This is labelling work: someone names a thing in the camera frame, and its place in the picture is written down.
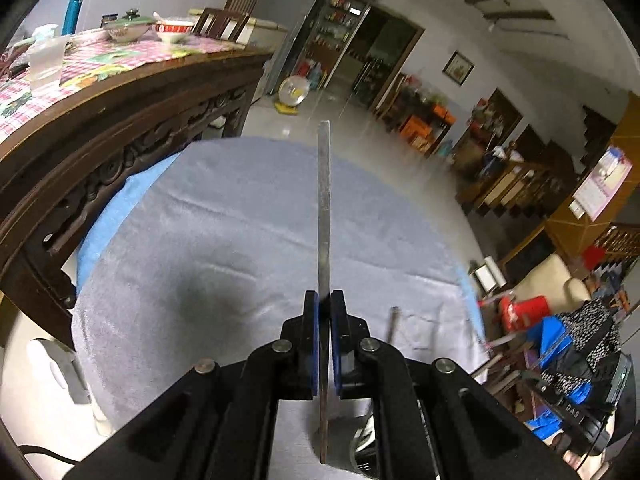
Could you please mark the clear plastic container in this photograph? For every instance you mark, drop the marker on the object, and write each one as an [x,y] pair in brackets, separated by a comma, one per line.
[47,65]

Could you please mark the framed wall picture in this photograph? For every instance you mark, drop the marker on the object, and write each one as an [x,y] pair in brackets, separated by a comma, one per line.
[458,67]

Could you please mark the steel utensil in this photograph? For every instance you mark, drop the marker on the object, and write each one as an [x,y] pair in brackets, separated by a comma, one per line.
[324,210]

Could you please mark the shelf of bottles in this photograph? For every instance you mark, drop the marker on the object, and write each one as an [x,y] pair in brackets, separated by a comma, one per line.
[335,35]

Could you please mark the grey refrigerator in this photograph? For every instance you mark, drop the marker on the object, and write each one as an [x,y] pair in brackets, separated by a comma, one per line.
[295,15]

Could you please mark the dark wooden chair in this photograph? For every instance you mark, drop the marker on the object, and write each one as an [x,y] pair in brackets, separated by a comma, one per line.
[220,25]

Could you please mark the blue thermos bottle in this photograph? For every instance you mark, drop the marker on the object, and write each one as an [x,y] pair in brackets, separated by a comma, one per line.
[74,10]

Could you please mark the red and white bowl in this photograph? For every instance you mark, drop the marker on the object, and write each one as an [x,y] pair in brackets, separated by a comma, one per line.
[174,32]

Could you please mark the black and white patterned clothing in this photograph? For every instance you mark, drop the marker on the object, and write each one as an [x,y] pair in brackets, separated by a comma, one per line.
[590,340]

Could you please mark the round steel utensil rod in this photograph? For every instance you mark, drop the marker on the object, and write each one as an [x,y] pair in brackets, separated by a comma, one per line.
[393,327]

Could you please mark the checkered floral tablecloth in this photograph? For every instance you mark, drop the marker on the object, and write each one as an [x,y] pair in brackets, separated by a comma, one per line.
[110,60]

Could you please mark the red plastic stool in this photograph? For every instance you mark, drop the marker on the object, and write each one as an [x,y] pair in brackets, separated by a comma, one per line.
[525,312]

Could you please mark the dark round utensil holder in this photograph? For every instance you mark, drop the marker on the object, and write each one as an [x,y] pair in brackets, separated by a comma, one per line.
[364,452]

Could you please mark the grey towel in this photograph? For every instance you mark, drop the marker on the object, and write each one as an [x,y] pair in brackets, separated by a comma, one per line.
[225,240]

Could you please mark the beige armchair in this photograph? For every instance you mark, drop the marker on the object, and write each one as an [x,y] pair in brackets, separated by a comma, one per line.
[550,280]

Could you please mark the lidded floral bowl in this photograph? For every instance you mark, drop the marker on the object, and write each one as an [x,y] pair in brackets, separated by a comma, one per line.
[129,26]

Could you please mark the wall calendar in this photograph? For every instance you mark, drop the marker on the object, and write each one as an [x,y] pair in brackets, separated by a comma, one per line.
[602,182]

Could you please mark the white floor appliance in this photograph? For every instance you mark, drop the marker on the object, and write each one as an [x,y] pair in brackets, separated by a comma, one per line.
[60,370]

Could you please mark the carved dark wooden table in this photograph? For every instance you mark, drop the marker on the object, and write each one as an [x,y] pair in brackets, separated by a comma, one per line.
[100,150]

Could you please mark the small electric fan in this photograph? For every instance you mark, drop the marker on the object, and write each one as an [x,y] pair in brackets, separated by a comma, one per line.
[292,92]

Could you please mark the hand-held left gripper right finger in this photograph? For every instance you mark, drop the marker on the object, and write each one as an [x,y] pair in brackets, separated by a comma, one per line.
[338,345]

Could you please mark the wooden stair railing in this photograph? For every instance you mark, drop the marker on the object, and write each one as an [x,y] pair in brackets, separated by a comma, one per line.
[505,185]

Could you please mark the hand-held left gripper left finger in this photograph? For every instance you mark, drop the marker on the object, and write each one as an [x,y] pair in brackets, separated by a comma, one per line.
[312,345]

